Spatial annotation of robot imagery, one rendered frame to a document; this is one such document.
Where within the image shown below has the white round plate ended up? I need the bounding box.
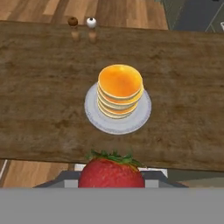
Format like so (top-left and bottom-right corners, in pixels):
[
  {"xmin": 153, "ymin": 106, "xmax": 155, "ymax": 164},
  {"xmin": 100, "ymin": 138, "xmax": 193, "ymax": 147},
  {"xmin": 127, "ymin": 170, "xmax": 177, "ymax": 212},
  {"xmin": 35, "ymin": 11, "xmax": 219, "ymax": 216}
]
[{"xmin": 84, "ymin": 82, "xmax": 152, "ymax": 136}]

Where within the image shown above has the red strawberry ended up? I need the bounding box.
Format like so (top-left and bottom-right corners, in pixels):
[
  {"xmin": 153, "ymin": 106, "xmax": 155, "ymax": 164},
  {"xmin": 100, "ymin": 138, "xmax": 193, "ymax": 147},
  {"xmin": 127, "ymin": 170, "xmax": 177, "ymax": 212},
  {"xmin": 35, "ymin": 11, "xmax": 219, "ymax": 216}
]
[{"xmin": 77, "ymin": 149, "xmax": 147, "ymax": 189}]

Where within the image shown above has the stack of golden pancakes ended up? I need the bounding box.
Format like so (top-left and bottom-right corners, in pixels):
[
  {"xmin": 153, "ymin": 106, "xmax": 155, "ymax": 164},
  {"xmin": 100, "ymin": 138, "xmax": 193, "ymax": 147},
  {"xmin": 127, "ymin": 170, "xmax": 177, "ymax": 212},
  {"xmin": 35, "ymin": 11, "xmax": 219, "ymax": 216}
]
[{"xmin": 96, "ymin": 64, "xmax": 145, "ymax": 120}]

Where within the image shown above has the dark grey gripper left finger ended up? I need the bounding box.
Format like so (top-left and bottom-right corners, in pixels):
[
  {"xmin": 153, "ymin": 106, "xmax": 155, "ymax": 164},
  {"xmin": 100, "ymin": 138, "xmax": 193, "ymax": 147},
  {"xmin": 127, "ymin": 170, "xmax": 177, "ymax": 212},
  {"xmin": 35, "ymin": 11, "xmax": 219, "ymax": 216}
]
[{"xmin": 33, "ymin": 170, "xmax": 82, "ymax": 189}]

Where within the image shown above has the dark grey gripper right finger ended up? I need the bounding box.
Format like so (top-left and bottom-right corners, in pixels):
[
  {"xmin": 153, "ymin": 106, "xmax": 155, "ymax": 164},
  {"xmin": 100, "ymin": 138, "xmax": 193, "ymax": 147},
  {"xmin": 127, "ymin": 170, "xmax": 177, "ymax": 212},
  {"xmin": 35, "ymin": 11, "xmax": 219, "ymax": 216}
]
[{"xmin": 139, "ymin": 170, "xmax": 189, "ymax": 189}]

